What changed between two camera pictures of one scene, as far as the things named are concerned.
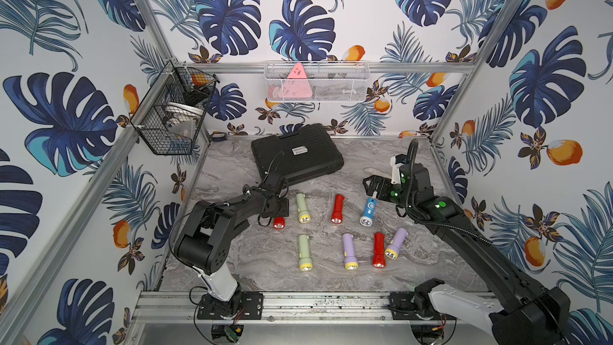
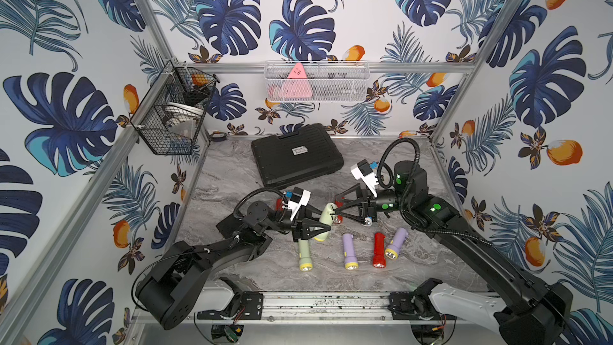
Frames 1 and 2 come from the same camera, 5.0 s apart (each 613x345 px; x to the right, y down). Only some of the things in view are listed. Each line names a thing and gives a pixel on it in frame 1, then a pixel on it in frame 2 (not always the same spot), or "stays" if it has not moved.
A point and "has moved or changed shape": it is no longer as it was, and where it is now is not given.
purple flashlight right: x=392 y=251 stays
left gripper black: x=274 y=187 to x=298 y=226
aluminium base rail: x=164 y=308 stays
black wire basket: x=172 y=114 stays
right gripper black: x=384 y=184 to x=355 y=200
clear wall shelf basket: x=326 y=81 stays
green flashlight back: x=304 y=216 has moved or changed shape
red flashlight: x=338 y=211 stays
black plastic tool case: x=300 y=155 stays
